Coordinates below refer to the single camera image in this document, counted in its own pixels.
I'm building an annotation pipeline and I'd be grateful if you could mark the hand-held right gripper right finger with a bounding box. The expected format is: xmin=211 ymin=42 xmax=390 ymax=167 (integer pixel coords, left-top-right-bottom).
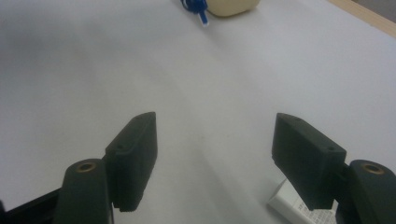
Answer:
xmin=271 ymin=112 xmax=347 ymax=212

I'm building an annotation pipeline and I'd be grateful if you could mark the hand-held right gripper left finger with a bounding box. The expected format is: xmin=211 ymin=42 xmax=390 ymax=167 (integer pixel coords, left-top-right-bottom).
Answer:
xmin=105 ymin=111 xmax=159 ymax=213

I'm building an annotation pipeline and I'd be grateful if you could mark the small white box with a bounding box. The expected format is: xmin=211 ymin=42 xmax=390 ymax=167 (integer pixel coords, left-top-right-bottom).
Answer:
xmin=267 ymin=178 xmax=339 ymax=224

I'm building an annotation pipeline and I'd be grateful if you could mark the blue and white cord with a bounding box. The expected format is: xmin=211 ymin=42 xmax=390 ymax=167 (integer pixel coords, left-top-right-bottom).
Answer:
xmin=180 ymin=0 xmax=210 ymax=27

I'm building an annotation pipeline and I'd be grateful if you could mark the cream square cup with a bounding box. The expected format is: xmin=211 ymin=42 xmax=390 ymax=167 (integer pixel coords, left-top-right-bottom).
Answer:
xmin=205 ymin=0 xmax=262 ymax=18

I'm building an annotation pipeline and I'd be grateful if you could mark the wooden table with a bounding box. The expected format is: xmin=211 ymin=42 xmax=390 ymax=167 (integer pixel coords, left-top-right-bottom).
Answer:
xmin=326 ymin=0 xmax=396 ymax=39

